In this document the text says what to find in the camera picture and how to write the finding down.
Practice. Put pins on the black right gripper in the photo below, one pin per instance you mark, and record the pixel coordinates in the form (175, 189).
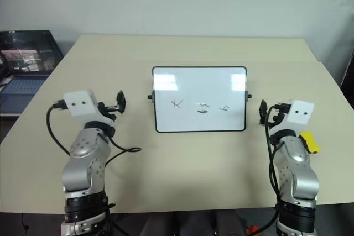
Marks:
(278, 114)

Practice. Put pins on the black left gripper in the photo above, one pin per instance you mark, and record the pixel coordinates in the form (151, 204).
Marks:
(106, 113)

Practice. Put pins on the yellow sponge with dark scrubber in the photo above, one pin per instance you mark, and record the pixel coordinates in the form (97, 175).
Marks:
(311, 142)

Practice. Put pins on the small black-framed whiteboard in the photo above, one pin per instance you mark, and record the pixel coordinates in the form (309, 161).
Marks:
(199, 100)

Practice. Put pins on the open blue laptop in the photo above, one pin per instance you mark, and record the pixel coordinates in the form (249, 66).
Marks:
(25, 67)

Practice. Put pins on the small red object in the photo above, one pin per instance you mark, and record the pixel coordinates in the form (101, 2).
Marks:
(253, 231)

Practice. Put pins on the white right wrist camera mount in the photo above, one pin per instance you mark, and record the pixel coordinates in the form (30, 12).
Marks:
(300, 115)

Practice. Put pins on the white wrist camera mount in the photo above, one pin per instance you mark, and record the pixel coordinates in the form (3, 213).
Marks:
(80, 104)
(300, 115)

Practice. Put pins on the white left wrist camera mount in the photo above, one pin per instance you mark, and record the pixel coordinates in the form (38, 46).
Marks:
(80, 104)

